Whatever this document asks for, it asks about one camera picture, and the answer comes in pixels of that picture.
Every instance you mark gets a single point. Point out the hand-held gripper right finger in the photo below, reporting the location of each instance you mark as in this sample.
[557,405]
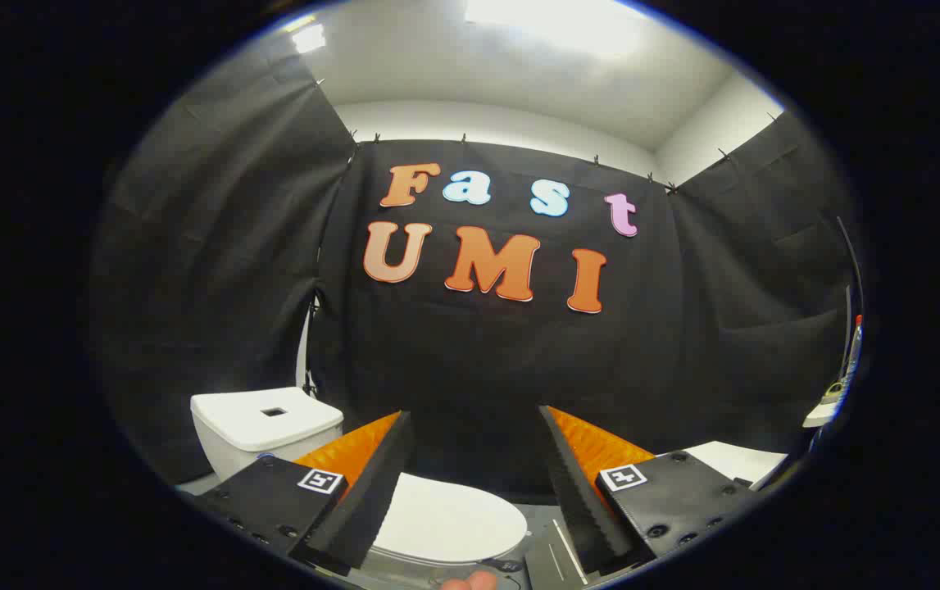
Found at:
[576,500]

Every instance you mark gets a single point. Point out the black backdrop cloth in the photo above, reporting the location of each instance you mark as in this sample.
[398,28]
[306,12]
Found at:
[486,360]

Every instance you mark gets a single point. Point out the white wall shelf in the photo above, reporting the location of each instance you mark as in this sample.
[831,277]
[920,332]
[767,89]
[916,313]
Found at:
[824,410]

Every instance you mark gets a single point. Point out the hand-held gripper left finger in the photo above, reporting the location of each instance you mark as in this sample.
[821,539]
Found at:
[371,492]

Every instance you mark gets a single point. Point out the white drawer cabinet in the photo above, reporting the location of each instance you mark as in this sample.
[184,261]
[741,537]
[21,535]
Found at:
[736,460]

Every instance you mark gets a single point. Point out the small ceiling light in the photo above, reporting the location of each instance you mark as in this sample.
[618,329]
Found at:
[308,38]

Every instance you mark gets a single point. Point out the large ceiling light panel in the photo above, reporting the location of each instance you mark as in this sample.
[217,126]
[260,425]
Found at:
[556,20]

